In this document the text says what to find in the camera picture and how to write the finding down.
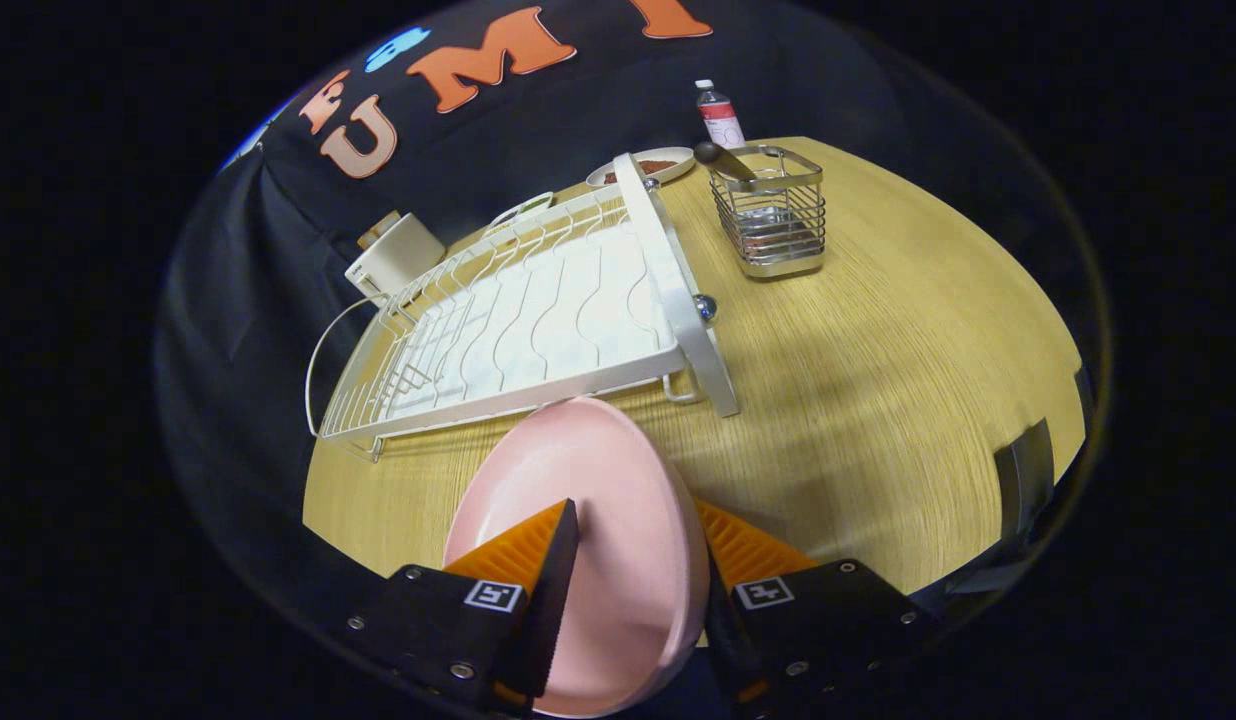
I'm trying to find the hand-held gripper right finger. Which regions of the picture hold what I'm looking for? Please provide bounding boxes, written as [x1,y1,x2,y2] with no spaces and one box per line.
[693,497,934,716]

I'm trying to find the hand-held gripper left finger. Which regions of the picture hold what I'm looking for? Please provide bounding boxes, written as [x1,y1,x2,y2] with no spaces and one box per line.
[343,498,581,713]

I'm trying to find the pink plate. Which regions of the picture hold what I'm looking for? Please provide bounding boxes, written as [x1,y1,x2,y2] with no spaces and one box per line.
[443,396,712,719]

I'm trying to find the white wire dish rack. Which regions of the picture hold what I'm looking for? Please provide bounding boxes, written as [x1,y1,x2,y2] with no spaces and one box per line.
[305,152,741,463]

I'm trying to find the metal wire basket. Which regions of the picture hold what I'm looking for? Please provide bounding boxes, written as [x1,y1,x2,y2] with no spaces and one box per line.
[709,144,827,279]

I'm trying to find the wooden handled metal spoon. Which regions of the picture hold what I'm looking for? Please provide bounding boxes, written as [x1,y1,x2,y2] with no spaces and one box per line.
[693,141,759,184]

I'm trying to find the white divided dish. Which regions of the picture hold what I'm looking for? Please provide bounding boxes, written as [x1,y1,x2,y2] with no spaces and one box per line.
[490,191,556,229]

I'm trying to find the white plate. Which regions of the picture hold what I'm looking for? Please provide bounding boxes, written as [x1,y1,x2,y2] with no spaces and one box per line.
[586,146,696,189]

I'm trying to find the white toaster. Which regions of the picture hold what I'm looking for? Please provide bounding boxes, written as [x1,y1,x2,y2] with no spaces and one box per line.
[344,213,447,301]

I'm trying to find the black backdrop cloth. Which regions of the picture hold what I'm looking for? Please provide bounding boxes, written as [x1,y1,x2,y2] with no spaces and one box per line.
[158,0,1109,651]

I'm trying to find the toast slices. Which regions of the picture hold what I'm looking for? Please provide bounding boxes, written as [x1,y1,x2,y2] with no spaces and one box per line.
[357,210,403,251]

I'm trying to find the red label water bottle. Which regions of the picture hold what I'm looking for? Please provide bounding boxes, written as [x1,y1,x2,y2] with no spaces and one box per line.
[694,79,747,151]

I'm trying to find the black table edge bracket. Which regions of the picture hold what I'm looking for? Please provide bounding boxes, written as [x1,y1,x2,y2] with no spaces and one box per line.
[938,418,1057,601]

